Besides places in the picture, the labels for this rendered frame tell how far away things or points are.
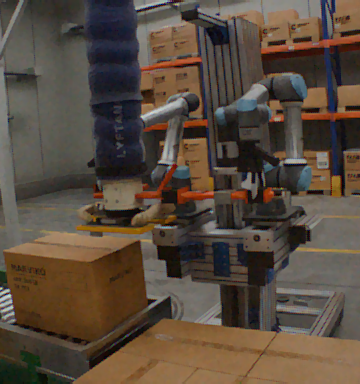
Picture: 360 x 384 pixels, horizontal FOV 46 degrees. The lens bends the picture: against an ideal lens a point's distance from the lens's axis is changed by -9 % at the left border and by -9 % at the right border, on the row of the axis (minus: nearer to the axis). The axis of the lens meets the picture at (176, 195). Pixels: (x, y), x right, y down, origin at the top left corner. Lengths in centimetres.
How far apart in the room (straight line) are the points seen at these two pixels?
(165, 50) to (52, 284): 852
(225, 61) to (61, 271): 132
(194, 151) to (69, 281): 804
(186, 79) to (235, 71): 757
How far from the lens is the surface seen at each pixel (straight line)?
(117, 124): 184
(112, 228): 184
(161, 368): 183
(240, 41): 235
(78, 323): 212
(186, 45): 997
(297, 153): 205
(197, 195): 174
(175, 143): 247
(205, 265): 232
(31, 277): 223
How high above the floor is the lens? 146
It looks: 8 degrees down
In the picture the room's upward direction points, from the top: 5 degrees counter-clockwise
